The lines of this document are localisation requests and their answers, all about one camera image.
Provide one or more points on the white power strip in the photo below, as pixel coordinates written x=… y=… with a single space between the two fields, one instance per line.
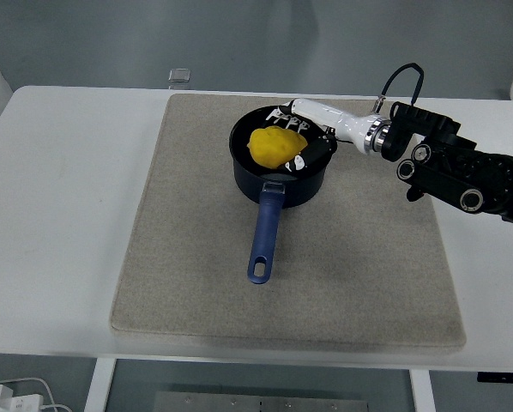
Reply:
x=12 y=401

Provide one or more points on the white table leg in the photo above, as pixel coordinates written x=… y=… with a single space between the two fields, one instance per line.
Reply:
x=423 y=392
x=98 y=386

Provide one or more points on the beige fabric mat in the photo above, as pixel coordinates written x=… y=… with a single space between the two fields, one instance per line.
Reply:
x=196 y=257

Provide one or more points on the black table control panel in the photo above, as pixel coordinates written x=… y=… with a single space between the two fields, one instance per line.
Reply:
x=503 y=377

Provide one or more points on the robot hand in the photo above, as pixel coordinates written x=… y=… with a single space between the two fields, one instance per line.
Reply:
x=342 y=122

